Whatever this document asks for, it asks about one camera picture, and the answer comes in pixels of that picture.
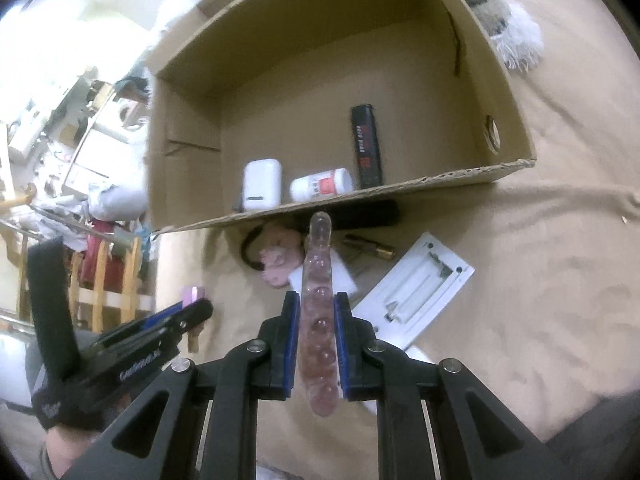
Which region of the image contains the white remote control back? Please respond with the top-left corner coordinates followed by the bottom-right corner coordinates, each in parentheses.
top-left (352, 232), bottom-right (475, 350)

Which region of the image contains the white pill bottle red stripe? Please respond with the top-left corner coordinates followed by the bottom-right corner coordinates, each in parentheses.
top-left (290, 168), bottom-right (354, 203)

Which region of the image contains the person's left hand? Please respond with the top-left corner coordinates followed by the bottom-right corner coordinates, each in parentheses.
top-left (41, 393), bottom-right (132, 478)

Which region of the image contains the wooden chair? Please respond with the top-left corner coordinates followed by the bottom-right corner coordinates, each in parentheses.
top-left (16, 232), bottom-right (141, 322)

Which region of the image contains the tan bed sheet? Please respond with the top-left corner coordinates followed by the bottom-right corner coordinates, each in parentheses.
top-left (156, 0), bottom-right (639, 440)

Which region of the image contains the gold lipstick tube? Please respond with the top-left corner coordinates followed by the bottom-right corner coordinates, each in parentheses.
top-left (342, 234), bottom-right (396, 261)

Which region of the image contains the white earbuds case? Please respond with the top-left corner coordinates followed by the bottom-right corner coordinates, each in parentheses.
top-left (242, 158), bottom-right (282, 211)

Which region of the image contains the black rectangular lighter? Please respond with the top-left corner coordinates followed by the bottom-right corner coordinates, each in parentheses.
top-left (350, 104), bottom-right (383, 188)

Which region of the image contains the brown cardboard box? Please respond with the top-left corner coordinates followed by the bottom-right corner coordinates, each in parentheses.
top-left (147, 0), bottom-right (536, 230)

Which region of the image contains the pink plush hair tie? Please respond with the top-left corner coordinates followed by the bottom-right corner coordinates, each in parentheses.
top-left (241, 221), bottom-right (306, 290)

